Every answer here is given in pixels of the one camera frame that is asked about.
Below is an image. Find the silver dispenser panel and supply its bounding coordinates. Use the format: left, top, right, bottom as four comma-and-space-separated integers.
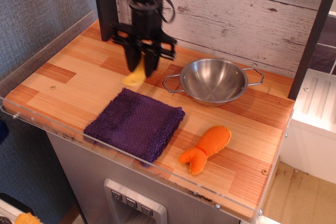
103, 178, 168, 223

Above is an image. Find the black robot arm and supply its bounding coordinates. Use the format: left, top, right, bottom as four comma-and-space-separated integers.
111, 0, 177, 77

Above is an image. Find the silver two-handled pot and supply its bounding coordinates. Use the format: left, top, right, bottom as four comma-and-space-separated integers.
163, 58, 264, 106

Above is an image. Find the purple folded cloth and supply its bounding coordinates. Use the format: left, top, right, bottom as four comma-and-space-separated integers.
83, 88, 185, 167

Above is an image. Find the clear acrylic front guard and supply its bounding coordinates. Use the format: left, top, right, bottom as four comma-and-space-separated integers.
3, 90, 294, 223

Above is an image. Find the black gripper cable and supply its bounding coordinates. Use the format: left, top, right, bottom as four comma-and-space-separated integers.
157, 0, 176, 24

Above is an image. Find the orange plush fish toy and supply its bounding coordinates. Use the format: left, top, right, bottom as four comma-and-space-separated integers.
178, 125, 232, 175

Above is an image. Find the orange object bottom left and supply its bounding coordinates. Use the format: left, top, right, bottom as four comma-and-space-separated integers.
1, 213, 42, 224

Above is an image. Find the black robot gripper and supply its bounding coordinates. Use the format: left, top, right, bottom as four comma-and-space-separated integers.
111, 3, 176, 77

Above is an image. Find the grey toy fridge cabinet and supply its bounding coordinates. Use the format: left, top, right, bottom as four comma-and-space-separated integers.
48, 133, 240, 223

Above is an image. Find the dark right post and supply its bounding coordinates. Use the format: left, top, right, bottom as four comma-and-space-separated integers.
288, 0, 333, 100

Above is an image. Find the yellow dish brush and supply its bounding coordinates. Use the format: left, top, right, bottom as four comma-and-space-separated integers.
122, 55, 146, 87

